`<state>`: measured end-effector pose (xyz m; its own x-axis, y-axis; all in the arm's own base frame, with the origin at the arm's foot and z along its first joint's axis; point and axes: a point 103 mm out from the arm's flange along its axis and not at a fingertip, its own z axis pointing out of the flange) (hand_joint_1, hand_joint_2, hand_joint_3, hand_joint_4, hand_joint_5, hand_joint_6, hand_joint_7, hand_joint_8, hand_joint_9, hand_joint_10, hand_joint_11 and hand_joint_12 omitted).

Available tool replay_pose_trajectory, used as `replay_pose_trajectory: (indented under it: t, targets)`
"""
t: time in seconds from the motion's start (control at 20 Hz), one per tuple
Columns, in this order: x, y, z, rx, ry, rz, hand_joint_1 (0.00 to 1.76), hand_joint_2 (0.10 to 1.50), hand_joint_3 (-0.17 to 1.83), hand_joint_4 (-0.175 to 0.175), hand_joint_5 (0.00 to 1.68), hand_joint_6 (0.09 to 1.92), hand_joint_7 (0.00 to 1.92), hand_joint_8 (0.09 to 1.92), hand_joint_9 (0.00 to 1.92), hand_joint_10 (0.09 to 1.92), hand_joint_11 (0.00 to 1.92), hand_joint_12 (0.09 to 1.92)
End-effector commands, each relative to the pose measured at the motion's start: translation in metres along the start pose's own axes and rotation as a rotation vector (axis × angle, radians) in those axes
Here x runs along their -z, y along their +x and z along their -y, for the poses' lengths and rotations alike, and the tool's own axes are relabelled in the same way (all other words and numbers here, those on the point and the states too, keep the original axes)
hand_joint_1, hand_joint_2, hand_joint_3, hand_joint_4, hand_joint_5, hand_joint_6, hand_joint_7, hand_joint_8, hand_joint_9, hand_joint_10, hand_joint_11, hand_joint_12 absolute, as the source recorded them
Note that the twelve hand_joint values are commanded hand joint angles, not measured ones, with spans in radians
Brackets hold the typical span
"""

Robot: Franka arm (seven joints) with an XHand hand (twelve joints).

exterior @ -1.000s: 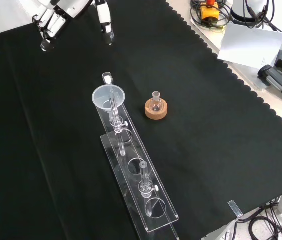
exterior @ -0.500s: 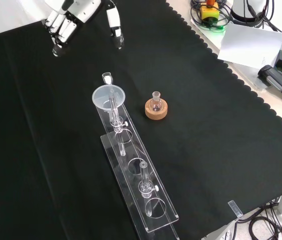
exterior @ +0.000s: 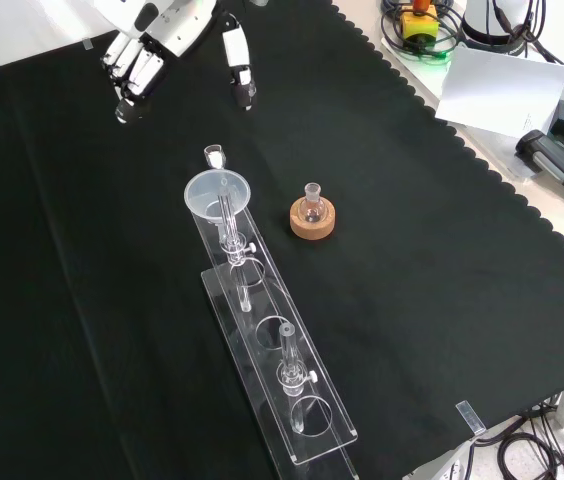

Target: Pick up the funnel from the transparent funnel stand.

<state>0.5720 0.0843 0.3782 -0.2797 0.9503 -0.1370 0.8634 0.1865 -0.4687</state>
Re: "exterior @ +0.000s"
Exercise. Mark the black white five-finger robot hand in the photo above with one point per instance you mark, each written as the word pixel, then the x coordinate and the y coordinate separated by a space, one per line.
pixel 172 30

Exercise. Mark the translucent plastic funnel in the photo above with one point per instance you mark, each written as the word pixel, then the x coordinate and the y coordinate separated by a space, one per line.
pixel 202 197

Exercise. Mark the glass weighing funnel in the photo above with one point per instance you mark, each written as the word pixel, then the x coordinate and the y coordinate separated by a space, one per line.
pixel 214 159

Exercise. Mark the clear acrylic funnel stand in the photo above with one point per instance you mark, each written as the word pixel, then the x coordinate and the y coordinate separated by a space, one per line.
pixel 267 370

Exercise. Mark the small glass round-bottom flask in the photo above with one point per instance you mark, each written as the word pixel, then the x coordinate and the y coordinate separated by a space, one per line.
pixel 312 212

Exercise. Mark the yellow stop button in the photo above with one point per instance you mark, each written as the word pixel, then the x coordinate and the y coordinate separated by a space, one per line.
pixel 419 25

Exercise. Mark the pale board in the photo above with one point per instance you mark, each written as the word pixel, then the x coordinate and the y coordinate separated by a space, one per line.
pixel 502 90

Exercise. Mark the black cloth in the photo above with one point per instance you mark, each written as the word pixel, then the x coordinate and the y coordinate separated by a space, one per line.
pixel 412 300

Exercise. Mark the black grey handheld device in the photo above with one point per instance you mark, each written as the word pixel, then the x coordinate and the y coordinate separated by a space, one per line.
pixel 547 155

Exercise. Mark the clear tape strip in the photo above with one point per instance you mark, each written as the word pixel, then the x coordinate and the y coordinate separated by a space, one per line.
pixel 471 417

